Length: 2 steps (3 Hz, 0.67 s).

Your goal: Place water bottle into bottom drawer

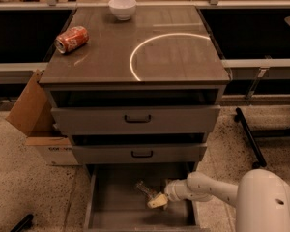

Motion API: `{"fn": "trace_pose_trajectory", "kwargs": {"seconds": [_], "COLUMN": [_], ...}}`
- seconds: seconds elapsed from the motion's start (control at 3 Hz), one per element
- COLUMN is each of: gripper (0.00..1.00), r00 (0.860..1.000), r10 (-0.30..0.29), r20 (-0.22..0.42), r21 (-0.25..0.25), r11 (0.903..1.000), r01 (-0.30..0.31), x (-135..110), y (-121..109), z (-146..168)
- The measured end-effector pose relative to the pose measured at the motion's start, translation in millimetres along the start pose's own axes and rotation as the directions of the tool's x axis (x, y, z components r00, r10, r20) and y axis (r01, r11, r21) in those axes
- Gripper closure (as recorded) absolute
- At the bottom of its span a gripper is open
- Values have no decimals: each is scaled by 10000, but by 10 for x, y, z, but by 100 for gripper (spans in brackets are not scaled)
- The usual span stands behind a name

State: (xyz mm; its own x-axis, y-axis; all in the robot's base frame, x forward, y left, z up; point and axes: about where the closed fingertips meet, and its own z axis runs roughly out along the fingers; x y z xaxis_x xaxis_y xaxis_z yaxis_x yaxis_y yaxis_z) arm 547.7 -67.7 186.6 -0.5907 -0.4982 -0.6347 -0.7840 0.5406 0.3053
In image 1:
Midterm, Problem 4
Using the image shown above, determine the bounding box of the white ceramic bowl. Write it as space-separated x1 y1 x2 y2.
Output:
108 0 136 21

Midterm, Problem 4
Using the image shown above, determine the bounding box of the clear plastic water bottle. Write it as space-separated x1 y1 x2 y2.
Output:
135 180 158 200

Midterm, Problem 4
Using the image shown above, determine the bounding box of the black leg lower left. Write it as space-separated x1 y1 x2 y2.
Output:
10 214 34 232

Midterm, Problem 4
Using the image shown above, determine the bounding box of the red soda can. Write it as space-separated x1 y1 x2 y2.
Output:
54 26 89 54

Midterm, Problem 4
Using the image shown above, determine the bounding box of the black top drawer handle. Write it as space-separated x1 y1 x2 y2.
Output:
124 115 152 124

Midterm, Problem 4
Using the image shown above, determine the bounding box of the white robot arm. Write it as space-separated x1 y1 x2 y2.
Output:
148 169 290 232

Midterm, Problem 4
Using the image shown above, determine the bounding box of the top grey drawer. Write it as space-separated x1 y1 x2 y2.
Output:
51 105 220 135

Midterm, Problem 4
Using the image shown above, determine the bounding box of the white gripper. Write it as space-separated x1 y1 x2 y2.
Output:
147 180 188 209

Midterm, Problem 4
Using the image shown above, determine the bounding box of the black middle drawer handle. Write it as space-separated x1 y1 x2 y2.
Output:
130 151 154 159

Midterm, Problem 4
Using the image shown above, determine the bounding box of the black drawer handle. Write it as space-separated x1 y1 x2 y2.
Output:
130 151 154 159
124 115 152 124

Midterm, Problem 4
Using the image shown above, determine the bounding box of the middle grey drawer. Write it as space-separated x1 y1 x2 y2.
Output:
72 143 207 164

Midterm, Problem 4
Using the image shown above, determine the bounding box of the grey drawer cabinet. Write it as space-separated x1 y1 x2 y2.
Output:
39 5 232 232

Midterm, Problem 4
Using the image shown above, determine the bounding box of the cardboard box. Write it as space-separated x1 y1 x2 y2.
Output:
6 70 78 166

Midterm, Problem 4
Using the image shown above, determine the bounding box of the bottom grey open drawer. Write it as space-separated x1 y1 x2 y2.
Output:
84 163 210 232

